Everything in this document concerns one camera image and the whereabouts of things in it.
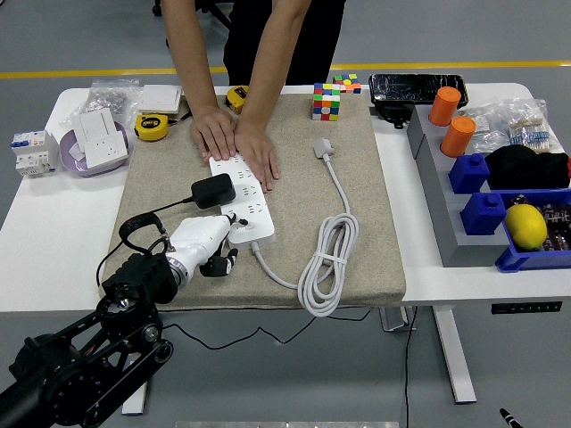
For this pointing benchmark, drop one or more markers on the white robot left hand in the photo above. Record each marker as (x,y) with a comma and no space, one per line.
(201,238)

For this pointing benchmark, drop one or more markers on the black glossy tray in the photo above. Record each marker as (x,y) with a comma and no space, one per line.
(415,87)

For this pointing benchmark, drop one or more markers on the person's left forearm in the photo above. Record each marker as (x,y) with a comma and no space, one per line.
(274,58)

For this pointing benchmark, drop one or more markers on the person's right forearm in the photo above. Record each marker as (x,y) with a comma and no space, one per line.
(191,53)

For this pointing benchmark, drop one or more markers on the plastic bag of resistors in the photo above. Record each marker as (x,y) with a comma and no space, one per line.
(533,129)

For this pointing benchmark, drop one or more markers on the grey-brown mat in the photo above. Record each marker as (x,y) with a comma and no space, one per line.
(290,200)

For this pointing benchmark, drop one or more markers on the white switch panel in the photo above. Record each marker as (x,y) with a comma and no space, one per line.
(95,125)

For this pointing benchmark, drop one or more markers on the plastic bag of screws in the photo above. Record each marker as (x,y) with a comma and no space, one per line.
(109,100)

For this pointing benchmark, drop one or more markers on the black cloth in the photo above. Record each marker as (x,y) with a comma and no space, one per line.
(522,167)

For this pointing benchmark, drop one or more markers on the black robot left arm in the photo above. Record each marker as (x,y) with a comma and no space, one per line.
(89,365)

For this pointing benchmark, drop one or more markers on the dark electronic modules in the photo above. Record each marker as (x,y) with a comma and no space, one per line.
(557,227)

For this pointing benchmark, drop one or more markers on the person's left hand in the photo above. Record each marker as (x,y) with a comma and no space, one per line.
(257,153)

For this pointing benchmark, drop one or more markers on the person's right hand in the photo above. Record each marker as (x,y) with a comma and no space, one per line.
(215,133)

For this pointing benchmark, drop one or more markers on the blue block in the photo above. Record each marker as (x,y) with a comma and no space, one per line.
(482,216)
(468,174)

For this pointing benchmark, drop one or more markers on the black table control panel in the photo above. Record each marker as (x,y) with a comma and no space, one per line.
(526,307)

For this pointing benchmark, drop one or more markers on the blue plastic bin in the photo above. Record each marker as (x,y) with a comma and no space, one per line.
(535,260)

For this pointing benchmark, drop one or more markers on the white wall socket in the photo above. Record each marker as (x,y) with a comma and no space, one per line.
(106,149)

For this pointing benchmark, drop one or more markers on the white wall switch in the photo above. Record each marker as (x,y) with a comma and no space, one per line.
(159,99)

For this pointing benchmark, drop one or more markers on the grey block holder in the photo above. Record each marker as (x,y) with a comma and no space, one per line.
(450,227)

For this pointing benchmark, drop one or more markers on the white left table leg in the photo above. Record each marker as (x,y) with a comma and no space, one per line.
(135,401)

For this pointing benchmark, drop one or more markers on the large rubik's cube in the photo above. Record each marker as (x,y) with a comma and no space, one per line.
(325,102)

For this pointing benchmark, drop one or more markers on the grey box under table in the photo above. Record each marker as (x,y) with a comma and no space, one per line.
(394,318)

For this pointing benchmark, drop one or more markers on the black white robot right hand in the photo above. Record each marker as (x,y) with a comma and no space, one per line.
(508,418)

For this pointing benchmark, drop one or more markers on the orange cylinder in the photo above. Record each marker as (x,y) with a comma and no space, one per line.
(444,107)
(458,138)

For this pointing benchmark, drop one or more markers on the white table leg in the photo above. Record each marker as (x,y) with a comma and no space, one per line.
(135,401)
(452,356)

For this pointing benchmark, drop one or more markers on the yellow lemon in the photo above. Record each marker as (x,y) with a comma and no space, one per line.
(526,226)

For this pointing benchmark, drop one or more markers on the white circuit breaker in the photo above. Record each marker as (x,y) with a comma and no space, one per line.
(32,153)

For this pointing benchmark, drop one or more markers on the white right table leg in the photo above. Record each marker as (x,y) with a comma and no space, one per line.
(452,356)

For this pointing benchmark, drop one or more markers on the small rubik's cube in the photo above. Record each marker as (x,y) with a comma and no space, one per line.
(349,82)

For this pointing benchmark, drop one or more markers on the person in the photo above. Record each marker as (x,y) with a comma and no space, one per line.
(238,53)

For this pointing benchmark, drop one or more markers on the white power strip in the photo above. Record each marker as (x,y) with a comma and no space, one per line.
(256,223)

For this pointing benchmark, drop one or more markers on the purple bowl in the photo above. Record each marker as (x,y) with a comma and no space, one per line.
(73,165)

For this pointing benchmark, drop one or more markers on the plastic bag of white parts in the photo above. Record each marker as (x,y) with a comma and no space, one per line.
(488,131)

